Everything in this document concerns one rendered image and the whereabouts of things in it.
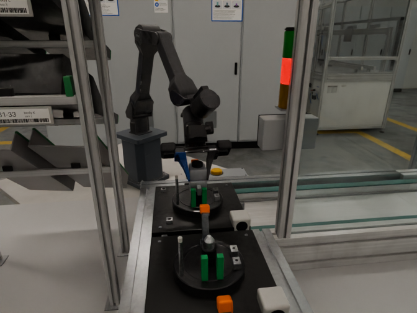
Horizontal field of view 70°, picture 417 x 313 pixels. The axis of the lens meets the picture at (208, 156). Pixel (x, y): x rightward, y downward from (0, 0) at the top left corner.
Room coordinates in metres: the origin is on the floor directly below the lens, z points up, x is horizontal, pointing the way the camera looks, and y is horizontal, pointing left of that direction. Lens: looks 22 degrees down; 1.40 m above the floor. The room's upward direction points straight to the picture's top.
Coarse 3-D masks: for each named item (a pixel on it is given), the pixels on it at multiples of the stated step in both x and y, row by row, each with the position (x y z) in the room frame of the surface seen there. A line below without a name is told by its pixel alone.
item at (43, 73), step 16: (0, 64) 0.54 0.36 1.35; (16, 64) 0.54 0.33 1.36; (32, 64) 0.54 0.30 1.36; (48, 64) 0.54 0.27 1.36; (64, 64) 0.54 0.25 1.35; (0, 80) 0.53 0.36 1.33; (16, 80) 0.53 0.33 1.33; (32, 80) 0.52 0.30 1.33; (48, 80) 0.52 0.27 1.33; (96, 96) 0.65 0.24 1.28; (64, 112) 0.64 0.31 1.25; (96, 112) 0.64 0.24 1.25
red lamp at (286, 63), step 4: (284, 60) 0.62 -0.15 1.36; (288, 60) 0.61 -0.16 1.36; (284, 64) 0.62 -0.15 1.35; (288, 64) 0.61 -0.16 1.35; (284, 68) 0.62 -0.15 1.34; (288, 68) 0.61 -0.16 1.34; (284, 72) 0.62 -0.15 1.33; (288, 72) 0.61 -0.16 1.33; (280, 76) 0.63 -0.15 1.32; (284, 76) 0.61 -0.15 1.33; (288, 76) 0.61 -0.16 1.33; (280, 80) 0.63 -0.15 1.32; (284, 80) 0.61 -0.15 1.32; (288, 80) 0.61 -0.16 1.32
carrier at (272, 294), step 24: (168, 240) 0.56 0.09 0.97; (192, 240) 0.56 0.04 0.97; (216, 240) 0.53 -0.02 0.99; (240, 240) 0.56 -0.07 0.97; (168, 264) 0.48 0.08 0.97; (192, 264) 0.46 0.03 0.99; (216, 264) 0.46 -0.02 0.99; (240, 264) 0.45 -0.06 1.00; (264, 264) 0.48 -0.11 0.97; (168, 288) 0.42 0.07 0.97; (192, 288) 0.41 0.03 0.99; (216, 288) 0.40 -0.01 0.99; (240, 288) 0.42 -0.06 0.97; (264, 288) 0.40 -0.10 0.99; (168, 312) 0.37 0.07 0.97; (192, 312) 0.37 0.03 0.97; (216, 312) 0.37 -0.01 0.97; (240, 312) 0.37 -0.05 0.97; (264, 312) 0.36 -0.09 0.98; (288, 312) 0.36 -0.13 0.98
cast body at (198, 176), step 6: (192, 162) 0.72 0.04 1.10; (198, 162) 0.72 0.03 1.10; (192, 168) 0.70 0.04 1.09; (198, 168) 0.70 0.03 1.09; (204, 168) 0.70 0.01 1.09; (192, 174) 0.69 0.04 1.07; (198, 174) 0.70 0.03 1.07; (204, 174) 0.70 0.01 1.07; (192, 180) 0.70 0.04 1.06; (198, 180) 0.70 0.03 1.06; (204, 180) 0.70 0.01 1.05; (192, 186) 0.69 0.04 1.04; (198, 186) 0.68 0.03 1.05; (204, 186) 0.69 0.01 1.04; (198, 192) 0.67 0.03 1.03
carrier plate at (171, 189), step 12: (156, 192) 0.79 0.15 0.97; (168, 192) 0.79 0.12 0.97; (228, 192) 0.79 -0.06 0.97; (156, 204) 0.72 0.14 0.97; (168, 204) 0.72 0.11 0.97; (228, 204) 0.72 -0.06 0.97; (240, 204) 0.72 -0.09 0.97; (156, 216) 0.66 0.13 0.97; (168, 216) 0.66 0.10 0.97; (180, 216) 0.66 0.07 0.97; (216, 216) 0.66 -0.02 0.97; (228, 216) 0.66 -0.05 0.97; (156, 228) 0.61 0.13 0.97; (168, 228) 0.61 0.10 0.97; (180, 228) 0.61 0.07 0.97; (192, 228) 0.61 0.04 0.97; (216, 228) 0.61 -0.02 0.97; (228, 228) 0.61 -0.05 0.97
